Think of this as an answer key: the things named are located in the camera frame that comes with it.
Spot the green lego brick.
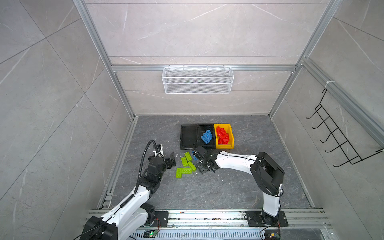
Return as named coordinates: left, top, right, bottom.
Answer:
left=185, top=152, right=193, bottom=162
left=181, top=157, right=189, bottom=168
left=176, top=168, right=183, bottom=179

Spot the blue lego brick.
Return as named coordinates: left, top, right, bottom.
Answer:
left=205, top=130, right=213, bottom=139
left=192, top=152, right=198, bottom=161
left=201, top=133, right=212, bottom=145

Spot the green lego brick horizontal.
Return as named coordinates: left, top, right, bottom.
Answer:
left=181, top=168, right=193, bottom=174

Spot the green lego brick side-lying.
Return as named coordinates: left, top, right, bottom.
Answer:
left=188, top=162, right=197, bottom=172

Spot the red lego brick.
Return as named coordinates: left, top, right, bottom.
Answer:
left=216, top=126, right=230, bottom=145

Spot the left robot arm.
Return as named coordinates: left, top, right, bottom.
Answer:
left=75, top=153, right=176, bottom=240

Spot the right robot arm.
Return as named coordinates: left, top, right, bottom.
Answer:
left=193, top=146, right=285, bottom=226

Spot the left black bin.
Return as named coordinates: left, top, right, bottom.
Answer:
left=180, top=124, right=198, bottom=150

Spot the black bin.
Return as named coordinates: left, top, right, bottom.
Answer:
left=180, top=124, right=198, bottom=150
left=197, top=124, right=216, bottom=149

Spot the middle black bin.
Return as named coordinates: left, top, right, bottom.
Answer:
left=197, top=124, right=216, bottom=149

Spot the yellow bin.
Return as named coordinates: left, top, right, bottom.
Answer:
left=214, top=124, right=235, bottom=149

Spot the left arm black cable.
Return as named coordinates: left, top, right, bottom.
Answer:
left=134, top=139, right=160, bottom=193

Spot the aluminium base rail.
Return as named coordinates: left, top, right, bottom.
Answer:
left=86, top=209, right=334, bottom=240

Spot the white wire basket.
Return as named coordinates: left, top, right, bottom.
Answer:
left=162, top=67, right=235, bottom=94

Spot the black wire hook rack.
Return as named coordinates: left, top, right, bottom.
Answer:
left=306, top=89, right=384, bottom=168

